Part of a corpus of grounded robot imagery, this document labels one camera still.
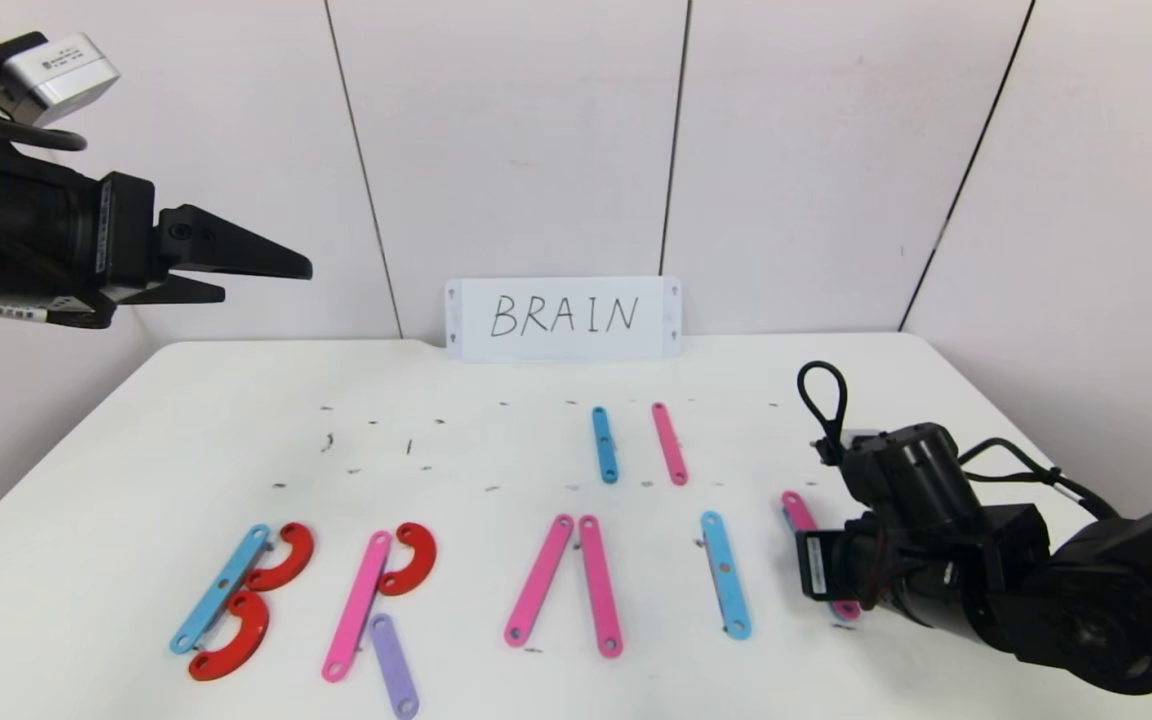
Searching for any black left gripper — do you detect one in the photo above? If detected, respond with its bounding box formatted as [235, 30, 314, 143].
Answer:
[0, 155, 314, 305]

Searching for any small red curved piece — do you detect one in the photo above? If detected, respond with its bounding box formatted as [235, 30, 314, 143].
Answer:
[377, 522, 438, 598]

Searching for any long pink bar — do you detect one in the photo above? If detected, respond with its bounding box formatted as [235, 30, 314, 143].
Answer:
[502, 513, 576, 650]
[577, 514, 625, 661]
[320, 530, 395, 685]
[781, 490, 864, 622]

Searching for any dark blue bar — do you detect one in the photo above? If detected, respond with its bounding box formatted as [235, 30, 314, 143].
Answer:
[590, 405, 621, 486]

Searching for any short purple bar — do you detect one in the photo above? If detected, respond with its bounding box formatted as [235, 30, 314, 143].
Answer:
[368, 612, 422, 720]

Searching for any narrow pink bar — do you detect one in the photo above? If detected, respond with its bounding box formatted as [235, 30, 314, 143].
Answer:
[650, 401, 690, 488]

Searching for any white BRAIN sign card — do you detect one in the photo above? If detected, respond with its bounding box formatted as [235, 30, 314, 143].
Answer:
[444, 276, 684, 363]

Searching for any large red curved piece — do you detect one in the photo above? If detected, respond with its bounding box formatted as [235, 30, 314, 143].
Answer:
[243, 522, 316, 593]
[186, 590, 270, 684]

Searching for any long light blue bar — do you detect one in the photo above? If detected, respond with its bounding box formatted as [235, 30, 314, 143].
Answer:
[168, 524, 272, 658]
[699, 510, 754, 643]

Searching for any black right camera cable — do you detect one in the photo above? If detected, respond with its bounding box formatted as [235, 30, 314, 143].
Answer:
[796, 360, 850, 467]

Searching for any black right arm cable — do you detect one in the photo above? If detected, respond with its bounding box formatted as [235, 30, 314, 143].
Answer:
[956, 436, 1122, 521]

